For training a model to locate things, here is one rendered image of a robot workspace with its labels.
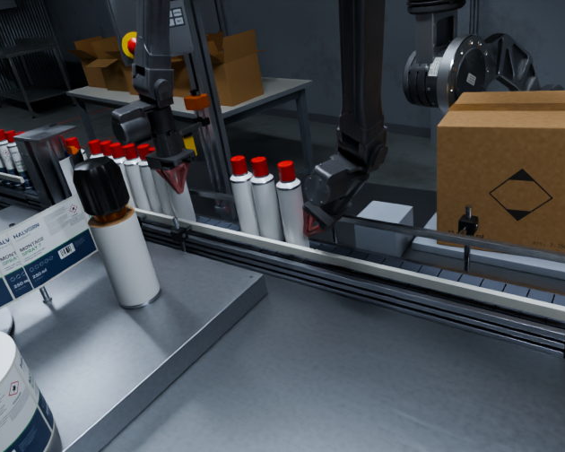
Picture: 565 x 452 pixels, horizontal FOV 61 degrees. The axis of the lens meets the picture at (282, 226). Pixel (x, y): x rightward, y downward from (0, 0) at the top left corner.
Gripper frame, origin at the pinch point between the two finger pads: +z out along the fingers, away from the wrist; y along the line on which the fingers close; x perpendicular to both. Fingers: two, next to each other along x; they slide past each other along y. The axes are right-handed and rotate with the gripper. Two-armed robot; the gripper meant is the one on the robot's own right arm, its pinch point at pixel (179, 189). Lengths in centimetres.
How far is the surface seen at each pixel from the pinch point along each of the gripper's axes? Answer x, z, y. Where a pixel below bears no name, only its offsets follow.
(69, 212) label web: -20.5, -2.0, -12.8
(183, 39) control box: 16.7, -30.4, -5.2
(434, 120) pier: 297, 83, -50
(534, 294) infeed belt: 9, 13, 74
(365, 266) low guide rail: 1.8, 10.4, 46.3
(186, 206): 4.6, 7.6, -5.4
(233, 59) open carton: 142, 0, -107
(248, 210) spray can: 4.2, 4.6, 16.6
